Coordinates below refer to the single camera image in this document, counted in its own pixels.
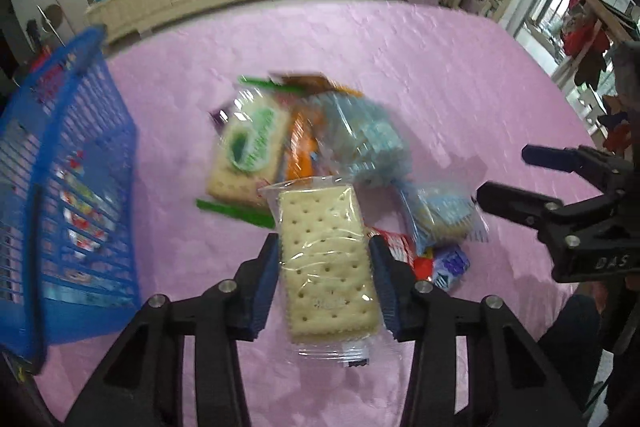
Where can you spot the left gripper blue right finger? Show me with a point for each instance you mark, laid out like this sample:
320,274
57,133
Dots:
394,280

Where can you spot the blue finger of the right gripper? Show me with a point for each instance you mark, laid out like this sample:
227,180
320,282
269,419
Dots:
558,159
514,204

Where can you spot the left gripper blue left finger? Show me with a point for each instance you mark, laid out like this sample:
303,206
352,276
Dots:
257,282

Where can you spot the red peanut snack bag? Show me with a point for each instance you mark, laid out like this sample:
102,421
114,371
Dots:
402,249

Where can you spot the clear pack plain crackers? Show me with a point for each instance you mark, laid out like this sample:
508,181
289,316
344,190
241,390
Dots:
326,276

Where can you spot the green label cracker pack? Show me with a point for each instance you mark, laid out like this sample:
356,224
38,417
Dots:
252,135

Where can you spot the orange sausage snack pack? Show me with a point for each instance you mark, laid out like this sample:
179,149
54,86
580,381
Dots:
299,162

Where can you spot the blue striped wafer pack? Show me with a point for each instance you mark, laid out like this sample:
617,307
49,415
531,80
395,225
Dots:
358,140

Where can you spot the light blue cartoon snack bag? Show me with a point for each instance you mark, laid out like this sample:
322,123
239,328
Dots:
87,255

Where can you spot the pink quilted tablecloth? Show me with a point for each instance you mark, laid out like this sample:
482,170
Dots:
407,107

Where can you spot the wooden drying rack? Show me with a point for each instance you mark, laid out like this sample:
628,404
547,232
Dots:
589,25

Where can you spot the blue plastic basket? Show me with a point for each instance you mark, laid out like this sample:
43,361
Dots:
68,145

